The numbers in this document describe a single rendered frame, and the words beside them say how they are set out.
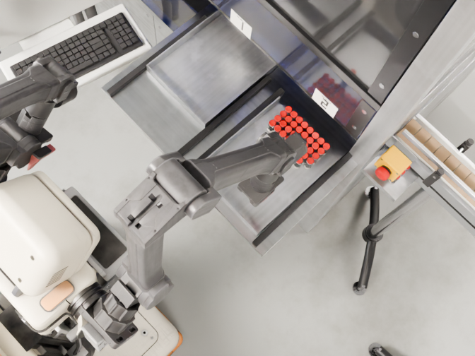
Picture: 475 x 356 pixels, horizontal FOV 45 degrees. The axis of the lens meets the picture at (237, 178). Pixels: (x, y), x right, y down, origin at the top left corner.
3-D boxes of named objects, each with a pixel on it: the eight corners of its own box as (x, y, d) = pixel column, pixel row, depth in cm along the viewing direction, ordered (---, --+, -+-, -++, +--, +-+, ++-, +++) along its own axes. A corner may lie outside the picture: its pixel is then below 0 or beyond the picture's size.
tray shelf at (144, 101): (216, 1, 189) (216, -2, 187) (374, 150, 177) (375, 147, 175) (101, 90, 176) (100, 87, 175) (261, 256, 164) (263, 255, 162)
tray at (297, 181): (278, 101, 177) (279, 95, 174) (338, 160, 172) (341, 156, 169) (194, 171, 168) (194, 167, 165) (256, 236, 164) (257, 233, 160)
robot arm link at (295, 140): (256, 138, 123) (285, 165, 121) (293, 109, 128) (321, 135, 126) (247, 163, 134) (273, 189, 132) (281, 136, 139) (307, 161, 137)
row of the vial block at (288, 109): (286, 110, 176) (288, 104, 172) (328, 152, 173) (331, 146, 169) (280, 114, 176) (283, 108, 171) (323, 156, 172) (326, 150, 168)
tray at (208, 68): (227, 8, 186) (227, 1, 183) (284, 61, 182) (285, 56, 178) (147, 70, 177) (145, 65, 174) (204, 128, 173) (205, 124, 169)
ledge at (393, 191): (391, 142, 178) (393, 140, 176) (423, 171, 175) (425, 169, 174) (361, 171, 174) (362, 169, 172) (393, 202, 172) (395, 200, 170)
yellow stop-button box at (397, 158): (389, 149, 166) (397, 139, 159) (408, 166, 165) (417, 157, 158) (372, 165, 164) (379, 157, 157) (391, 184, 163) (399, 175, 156)
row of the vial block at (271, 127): (270, 123, 174) (272, 117, 170) (312, 166, 171) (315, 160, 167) (265, 128, 174) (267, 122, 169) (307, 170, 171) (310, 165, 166)
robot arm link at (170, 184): (100, 198, 86) (145, 246, 84) (170, 145, 91) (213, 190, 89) (116, 280, 126) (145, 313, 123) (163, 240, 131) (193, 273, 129)
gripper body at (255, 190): (283, 182, 141) (291, 169, 135) (254, 207, 137) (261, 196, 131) (264, 163, 143) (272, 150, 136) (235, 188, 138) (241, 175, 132)
